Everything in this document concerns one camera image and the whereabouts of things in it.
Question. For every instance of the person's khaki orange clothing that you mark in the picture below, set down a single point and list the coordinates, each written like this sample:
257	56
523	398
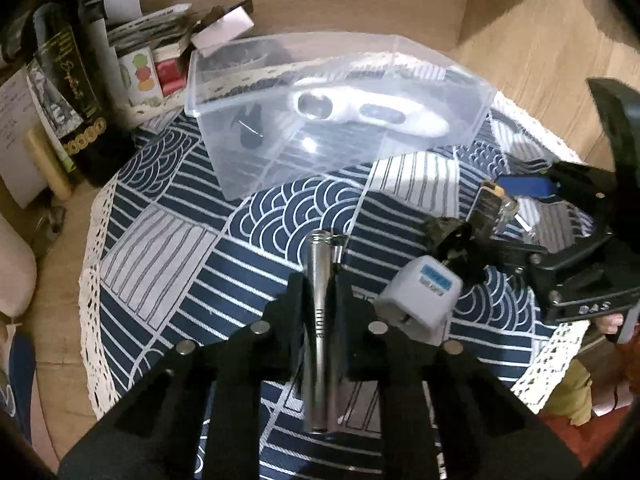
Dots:
570	390

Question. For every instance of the person's right hand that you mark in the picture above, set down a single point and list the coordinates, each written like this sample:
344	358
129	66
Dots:
606	324

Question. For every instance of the blue white patterned tablecloth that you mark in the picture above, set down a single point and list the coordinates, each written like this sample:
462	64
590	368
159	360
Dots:
175	240

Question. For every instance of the cream cylinder candle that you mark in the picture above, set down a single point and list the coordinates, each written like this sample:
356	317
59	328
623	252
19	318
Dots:
47	160

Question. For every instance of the white power plug adapter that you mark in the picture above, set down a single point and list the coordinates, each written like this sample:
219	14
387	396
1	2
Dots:
420	300

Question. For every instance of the white box with coloured dots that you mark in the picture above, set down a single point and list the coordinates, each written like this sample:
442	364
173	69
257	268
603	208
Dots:
140	75

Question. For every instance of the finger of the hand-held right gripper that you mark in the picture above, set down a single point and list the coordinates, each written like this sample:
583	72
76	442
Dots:
515	252
530	186

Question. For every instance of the clear brown lighter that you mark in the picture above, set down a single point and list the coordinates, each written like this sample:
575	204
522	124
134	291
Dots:
492	207

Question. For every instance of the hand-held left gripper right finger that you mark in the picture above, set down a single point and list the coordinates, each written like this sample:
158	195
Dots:
345	320

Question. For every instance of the white pink card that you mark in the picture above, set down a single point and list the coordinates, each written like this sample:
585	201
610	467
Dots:
222	30

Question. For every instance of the white handwritten paper sheet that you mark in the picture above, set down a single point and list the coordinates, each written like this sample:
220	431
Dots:
17	140

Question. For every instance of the small black plug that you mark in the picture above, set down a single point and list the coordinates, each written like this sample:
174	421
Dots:
452	240

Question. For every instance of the white electric shaver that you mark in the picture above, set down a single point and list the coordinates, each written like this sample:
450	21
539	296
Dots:
350	105

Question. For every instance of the clear plastic storage box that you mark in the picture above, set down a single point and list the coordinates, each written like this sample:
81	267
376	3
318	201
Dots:
260	85

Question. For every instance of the silver metal pen torch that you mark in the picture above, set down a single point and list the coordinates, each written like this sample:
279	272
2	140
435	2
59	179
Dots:
320	280

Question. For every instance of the small red box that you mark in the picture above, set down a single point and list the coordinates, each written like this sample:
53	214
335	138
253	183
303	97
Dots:
169	76

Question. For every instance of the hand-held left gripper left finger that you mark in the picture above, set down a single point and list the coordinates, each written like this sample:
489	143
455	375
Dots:
300	310

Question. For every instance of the pink cushion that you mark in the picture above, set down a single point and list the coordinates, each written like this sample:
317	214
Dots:
15	265

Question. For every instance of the dark glass bottle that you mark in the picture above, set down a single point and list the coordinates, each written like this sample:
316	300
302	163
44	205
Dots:
75	85

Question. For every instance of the small black clip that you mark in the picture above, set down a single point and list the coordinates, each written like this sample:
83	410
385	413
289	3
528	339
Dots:
249	127

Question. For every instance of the stack of printed packets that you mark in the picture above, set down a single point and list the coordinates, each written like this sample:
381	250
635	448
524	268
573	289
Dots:
150	25

